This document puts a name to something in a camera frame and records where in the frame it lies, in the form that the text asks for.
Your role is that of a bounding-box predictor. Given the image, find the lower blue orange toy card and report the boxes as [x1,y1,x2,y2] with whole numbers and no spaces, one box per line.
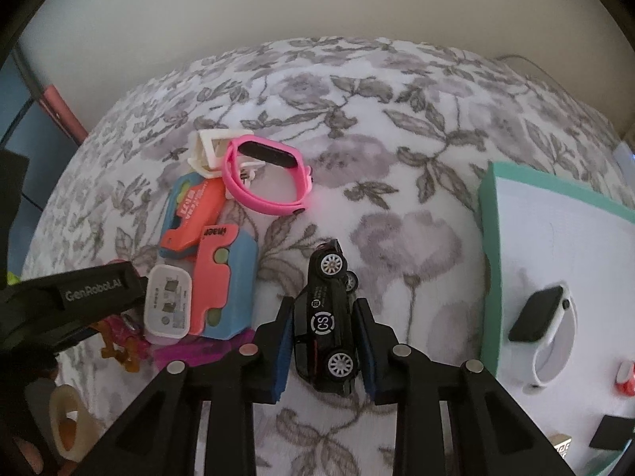
[189,224,258,341]

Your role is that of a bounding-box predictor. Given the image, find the white smartwatch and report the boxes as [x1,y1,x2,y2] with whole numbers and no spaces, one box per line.
[507,282,578,388]

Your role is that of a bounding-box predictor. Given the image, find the white power adapter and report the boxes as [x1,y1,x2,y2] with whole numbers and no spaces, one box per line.
[143,264,192,346]

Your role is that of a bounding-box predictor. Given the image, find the floral tablecloth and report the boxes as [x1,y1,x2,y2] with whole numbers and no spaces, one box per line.
[21,36,634,365]

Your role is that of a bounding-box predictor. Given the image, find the beige tape roll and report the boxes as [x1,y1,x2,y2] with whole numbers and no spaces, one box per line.
[48,385,100,463]

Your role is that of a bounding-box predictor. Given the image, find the black power adapter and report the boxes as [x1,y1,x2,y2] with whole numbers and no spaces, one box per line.
[589,415,635,451]

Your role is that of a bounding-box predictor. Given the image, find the black toy car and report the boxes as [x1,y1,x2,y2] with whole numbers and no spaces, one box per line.
[294,238,358,397]

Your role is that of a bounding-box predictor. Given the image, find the gold patterned lighter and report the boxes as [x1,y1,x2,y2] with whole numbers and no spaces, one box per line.
[549,433,573,459]

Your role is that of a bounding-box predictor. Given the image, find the translucent white box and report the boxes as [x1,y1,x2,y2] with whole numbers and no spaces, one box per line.
[614,141,635,185]

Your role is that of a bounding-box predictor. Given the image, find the red white tape roll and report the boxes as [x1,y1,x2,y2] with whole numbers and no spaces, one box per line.
[615,360,635,397]

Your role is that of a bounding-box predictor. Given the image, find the white plastic frame holder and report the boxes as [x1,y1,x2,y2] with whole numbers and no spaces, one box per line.
[187,129,265,186]

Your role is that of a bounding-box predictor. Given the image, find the pink pole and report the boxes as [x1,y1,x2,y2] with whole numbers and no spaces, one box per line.
[43,84,88,144]

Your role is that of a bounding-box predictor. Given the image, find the pink fitness band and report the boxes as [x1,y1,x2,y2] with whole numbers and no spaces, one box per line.
[222,134,313,216]

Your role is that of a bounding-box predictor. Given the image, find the magenta comb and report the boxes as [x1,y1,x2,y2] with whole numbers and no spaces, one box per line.
[153,328,255,371]

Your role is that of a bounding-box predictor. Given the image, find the teal-rimmed white tray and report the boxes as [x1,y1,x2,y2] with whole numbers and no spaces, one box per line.
[478,162,634,475]

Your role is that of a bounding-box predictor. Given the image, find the dark blue cabinet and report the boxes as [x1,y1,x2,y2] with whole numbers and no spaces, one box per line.
[1,57,77,276]

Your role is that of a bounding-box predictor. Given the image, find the pink dog figurine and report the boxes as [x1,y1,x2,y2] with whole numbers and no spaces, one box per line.
[89,311,151,373]

